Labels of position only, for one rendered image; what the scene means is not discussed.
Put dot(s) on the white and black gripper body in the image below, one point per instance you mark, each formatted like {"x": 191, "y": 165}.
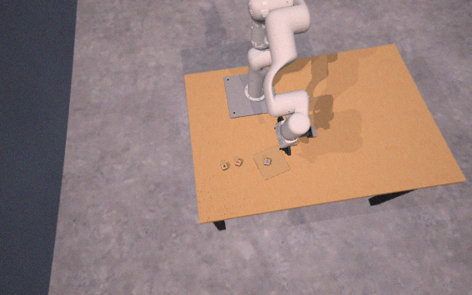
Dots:
{"x": 283, "y": 143}

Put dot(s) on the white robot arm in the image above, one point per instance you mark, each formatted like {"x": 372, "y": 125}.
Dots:
{"x": 281, "y": 23}

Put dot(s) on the tan flat mat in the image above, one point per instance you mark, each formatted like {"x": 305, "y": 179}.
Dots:
{"x": 277, "y": 165}

